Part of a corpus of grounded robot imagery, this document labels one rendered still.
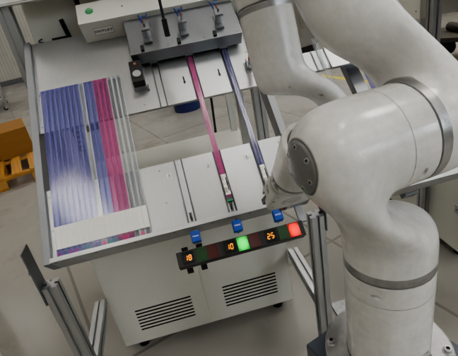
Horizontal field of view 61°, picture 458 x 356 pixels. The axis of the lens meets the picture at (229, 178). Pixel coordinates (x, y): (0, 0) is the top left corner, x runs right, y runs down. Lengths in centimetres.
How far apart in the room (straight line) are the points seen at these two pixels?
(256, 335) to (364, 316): 111
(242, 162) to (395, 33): 68
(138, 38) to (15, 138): 314
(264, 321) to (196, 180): 84
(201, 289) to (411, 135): 122
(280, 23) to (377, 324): 46
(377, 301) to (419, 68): 29
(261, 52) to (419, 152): 32
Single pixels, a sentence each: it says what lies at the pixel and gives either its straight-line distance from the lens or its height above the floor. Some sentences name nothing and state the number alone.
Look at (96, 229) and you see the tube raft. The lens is 105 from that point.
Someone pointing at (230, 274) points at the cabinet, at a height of 28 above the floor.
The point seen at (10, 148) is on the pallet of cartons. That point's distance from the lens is 431.
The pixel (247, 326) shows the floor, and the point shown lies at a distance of 170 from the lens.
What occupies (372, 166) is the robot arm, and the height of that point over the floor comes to 107.
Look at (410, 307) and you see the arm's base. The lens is 56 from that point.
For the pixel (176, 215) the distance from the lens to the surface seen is 103.
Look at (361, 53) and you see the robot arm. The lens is 50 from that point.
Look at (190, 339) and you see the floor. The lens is 172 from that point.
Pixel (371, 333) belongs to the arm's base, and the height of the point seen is 80.
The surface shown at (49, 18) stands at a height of 126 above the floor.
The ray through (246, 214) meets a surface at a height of 72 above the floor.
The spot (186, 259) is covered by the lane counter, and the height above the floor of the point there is 66.
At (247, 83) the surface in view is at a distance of 120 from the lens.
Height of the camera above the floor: 125
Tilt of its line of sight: 26 degrees down
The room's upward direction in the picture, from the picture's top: 11 degrees counter-clockwise
